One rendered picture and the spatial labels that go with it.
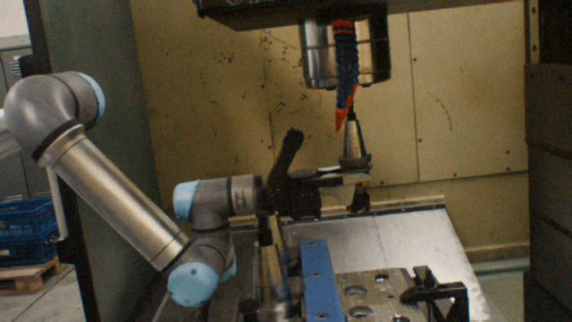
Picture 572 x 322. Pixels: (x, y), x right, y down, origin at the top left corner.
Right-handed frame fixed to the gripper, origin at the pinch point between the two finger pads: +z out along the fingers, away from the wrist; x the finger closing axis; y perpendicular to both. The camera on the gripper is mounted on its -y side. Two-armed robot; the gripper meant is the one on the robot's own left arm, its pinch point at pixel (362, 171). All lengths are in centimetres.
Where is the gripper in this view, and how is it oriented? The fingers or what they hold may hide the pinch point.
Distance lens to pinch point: 100.7
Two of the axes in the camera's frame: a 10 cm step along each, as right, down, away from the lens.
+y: 1.2, 9.7, 2.0
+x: 0.0, 2.0, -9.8
